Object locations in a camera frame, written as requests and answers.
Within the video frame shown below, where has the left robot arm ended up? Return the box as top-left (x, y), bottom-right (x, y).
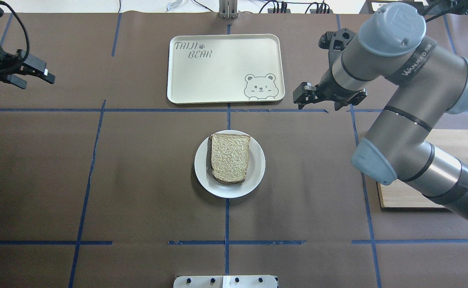
top-left (0, 45), bottom-right (56, 89)

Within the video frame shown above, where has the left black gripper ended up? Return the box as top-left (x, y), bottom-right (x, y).
top-left (0, 49), bottom-right (56, 89)

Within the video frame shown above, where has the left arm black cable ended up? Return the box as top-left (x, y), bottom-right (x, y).
top-left (0, 0), bottom-right (31, 74)

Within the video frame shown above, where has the bread slice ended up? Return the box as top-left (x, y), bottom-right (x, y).
top-left (209, 133), bottom-right (251, 184)
top-left (207, 135), bottom-right (247, 185)

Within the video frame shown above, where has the white mount base plate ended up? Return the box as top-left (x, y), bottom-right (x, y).
top-left (173, 275), bottom-right (279, 288)

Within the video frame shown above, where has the aluminium frame post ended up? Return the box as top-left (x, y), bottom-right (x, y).
top-left (218, 0), bottom-right (239, 19)

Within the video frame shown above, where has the cream bear serving tray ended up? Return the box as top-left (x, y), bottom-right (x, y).
top-left (167, 34), bottom-right (285, 104)

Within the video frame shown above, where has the bamboo cutting board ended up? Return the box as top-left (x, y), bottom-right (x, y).
top-left (378, 129), bottom-right (468, 209)

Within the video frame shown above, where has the black power strip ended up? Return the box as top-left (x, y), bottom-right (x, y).
top-left (263, 3), bottom-right (334, 14)

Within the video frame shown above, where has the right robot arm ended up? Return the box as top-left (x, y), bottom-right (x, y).
top-left (293, 2), bottom-right (468, 220)

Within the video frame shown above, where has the white round plate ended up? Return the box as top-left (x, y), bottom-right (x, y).
top-left (194, 130), bottom-right (265, 198)

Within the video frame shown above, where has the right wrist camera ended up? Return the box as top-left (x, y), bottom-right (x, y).
top-left (318, 28), bottom-right (356, 51)

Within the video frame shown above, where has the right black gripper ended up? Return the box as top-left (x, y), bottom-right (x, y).
top-left (293, 69), bottom-right (367, 111)

